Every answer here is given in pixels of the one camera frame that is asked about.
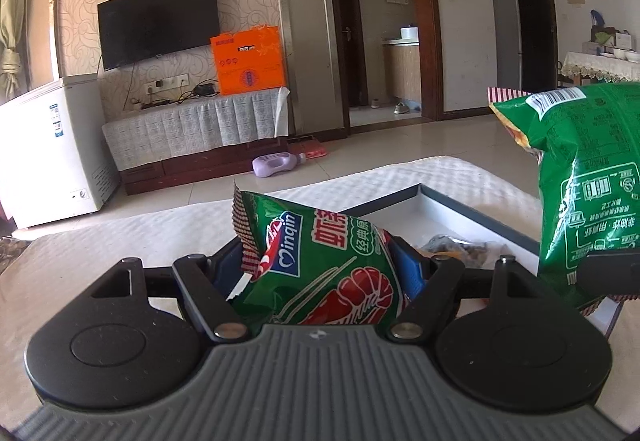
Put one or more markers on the wooden kitchen counter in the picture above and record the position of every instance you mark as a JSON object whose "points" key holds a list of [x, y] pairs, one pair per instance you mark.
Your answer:
{"points": [[402, 71]]}

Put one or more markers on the purple detergent bottle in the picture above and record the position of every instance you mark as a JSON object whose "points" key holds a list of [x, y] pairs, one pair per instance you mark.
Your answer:
{"points": [[275, 166]]}

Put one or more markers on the black router box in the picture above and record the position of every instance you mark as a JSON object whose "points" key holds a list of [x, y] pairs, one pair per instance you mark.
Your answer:
{"points": [[204, 90]]}

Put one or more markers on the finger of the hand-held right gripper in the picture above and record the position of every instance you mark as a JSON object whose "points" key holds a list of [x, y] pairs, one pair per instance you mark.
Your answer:
{"points": [[610, 273]]}

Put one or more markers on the clear sunflower seed packet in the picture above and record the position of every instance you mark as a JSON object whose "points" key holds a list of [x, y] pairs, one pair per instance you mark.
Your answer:
{"points": [[465, 251]]}

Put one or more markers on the dark floral bedsheet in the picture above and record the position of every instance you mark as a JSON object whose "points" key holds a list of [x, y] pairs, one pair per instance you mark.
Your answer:
{"points": [[12, 251]]}

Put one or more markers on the white cardboard box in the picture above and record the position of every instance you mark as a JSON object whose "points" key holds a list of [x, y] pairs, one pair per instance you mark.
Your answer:
{"points": [[622, 40]]}

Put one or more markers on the green shrimp chip bag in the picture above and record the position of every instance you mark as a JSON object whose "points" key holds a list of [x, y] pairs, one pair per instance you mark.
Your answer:
{"points": [[325, 271], [590, 146]]}

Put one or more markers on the white bowl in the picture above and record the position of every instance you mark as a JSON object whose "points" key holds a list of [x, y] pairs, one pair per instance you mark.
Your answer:
{"points": [[617, 53]]}

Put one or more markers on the table with lace tablecloth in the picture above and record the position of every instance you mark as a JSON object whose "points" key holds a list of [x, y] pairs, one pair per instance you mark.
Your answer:
{"points": [[595, 68]]}

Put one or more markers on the white shoe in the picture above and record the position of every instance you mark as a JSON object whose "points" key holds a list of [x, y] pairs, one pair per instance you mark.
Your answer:
{"points": [[401, 108]]}

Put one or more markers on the dark wooden door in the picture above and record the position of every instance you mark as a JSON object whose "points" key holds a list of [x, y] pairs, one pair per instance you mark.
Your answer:
{"points": [[537, 31], [350, 31]]}

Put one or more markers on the orange gift box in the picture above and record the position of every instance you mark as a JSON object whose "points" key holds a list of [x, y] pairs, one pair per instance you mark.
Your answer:
{"points": [[248, 63]]}

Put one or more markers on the white tray with dark rim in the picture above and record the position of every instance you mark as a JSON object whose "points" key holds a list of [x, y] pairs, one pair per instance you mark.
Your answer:
{"points": [[430, 216]]}

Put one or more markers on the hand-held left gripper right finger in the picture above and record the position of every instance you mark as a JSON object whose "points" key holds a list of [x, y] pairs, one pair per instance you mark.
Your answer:
{"points": [[412, 268]]}

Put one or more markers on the white pot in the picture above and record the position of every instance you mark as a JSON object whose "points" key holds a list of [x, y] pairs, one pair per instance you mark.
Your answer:
{"points": [[409, 33]]}

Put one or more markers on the white lace cabinet cloth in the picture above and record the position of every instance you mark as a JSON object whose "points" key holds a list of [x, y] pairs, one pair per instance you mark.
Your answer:
{"points": [[190, 126]]}

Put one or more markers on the white chest freezer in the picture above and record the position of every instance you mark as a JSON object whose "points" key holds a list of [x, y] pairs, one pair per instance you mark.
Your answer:
{"points": [[50, 151]]}

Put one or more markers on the white textured blanket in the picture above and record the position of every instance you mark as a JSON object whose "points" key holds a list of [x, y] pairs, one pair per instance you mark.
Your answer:
{"points": [[150, 231]]}

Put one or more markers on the pink plastic tray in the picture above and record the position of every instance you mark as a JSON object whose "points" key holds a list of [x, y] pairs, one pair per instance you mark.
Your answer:
{"points": [[312, 152]]}

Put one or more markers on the black power strip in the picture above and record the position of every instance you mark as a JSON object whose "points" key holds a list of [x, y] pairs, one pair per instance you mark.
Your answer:
{"points": [[156, 104]]}

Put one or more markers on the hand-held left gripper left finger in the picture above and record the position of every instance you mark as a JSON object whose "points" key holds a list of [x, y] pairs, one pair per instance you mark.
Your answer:
{"points": [[230, 266]]}

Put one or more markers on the black wall television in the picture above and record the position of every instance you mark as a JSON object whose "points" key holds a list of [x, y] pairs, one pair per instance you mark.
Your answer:
{"points": [[157, 23]]}

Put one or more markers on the beige window curtain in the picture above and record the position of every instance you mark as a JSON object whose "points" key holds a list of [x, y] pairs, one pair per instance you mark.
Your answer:
{"points": [[12, 11]]}

